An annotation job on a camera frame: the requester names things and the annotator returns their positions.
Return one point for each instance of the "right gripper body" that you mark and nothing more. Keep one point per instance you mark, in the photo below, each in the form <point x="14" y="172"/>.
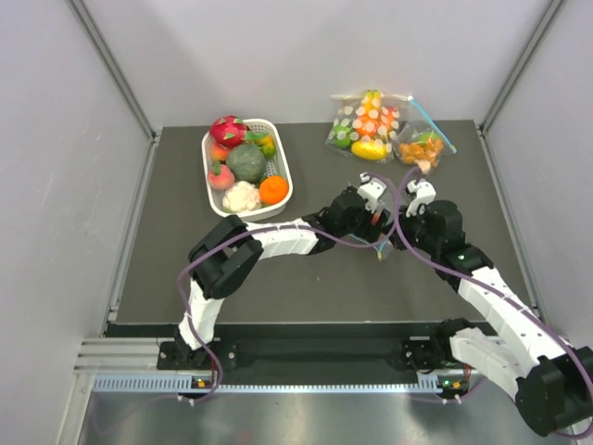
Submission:
<point x="413" y="227"/>

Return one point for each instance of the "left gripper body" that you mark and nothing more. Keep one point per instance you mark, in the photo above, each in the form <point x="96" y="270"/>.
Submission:
<point x="367" y="230"/>

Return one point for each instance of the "clear blue zip bag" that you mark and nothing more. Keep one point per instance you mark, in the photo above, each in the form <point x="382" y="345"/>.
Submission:
<point x="382" y="249"/>

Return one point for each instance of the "red fake dragon fruit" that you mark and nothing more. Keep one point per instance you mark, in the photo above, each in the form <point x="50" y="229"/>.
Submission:
<point x="229" y="131"/>

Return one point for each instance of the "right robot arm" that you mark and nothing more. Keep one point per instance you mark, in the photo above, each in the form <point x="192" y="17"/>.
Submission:
<point x="548" y="379"/>

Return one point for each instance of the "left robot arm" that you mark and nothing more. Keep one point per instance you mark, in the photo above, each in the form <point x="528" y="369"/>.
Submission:
<point x="220" y="263"/>

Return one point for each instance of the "small bag of orange pieces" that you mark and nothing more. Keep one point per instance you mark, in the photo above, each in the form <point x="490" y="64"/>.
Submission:
<point x="420" y="141"/>

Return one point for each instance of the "polka dot fruit bag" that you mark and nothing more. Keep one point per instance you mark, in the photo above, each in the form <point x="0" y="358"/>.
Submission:
<point x="367" y="125"/>

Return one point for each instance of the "orange fake tangerine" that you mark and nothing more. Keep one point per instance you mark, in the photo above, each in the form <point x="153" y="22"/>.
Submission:
<point x="273" y="190"/>

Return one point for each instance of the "white fake cauliflower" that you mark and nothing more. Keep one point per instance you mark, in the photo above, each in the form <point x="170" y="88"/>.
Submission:
<point x="241" y="197"/>

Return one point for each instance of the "green yellow fake lime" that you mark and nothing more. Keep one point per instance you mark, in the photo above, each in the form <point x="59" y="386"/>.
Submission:
<point x="267" y="146"/>

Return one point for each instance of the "green fake broccoli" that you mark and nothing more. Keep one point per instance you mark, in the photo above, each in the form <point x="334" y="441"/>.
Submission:
<point x="247" y="163"/>

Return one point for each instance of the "red fake peach in basket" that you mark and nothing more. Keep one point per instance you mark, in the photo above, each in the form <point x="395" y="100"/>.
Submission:
<point x="219" y="153"/>

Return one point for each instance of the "white plastic basket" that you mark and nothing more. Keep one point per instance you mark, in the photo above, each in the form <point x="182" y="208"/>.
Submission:
<point x="276" y="166"/>

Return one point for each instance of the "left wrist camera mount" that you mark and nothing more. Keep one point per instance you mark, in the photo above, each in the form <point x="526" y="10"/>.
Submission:
<point x="371" y="190"/>

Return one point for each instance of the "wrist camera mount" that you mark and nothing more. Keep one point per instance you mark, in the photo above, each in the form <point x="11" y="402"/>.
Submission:
<point x="422" y="193"/>
<point x="371" y="190"/>

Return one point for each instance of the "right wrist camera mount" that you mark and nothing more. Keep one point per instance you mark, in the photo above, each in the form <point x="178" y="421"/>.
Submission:
<point x="422" y="193"/>

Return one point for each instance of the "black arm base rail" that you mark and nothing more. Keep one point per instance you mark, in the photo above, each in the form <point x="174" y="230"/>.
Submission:
<point x="336" y="353"/>

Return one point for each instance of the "grey cable duct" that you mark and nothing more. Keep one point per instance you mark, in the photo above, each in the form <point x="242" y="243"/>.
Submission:
<point x="198" y="385"/>

